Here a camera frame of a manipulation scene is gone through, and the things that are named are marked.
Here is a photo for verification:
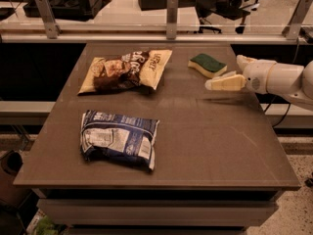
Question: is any black office chair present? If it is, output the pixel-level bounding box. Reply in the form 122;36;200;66
195;0;296;35

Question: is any green and yellow sponge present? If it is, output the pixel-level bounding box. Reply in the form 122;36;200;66
188;53;227;78

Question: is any black box on floor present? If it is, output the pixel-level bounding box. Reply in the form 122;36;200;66
22;0;112;22

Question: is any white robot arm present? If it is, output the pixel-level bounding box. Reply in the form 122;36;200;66
204;55;313;110

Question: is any metal rail bracket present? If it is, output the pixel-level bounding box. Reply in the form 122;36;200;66
166;0;179;39
34;0;61;39
282;0;313;40

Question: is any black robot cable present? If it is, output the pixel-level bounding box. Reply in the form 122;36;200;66
263;95;292;129

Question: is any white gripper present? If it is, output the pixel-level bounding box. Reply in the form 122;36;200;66
204;55;276;94

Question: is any left metal rail bracket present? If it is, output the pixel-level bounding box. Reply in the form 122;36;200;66
34;0;61;39

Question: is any right metal rail bracket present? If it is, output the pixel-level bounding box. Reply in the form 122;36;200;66
282;0;313;40

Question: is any yellow brown chip bag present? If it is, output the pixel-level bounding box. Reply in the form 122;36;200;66
79;49;172;94

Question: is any middle metal rail bracket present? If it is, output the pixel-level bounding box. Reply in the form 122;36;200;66
166;0;179;39

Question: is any brown bin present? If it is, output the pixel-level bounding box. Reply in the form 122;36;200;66
0;151;30;208

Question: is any blue white snack bag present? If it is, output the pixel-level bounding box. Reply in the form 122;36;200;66
80;110;159;170

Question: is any green item under table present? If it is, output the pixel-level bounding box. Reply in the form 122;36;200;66
31;216;68;235

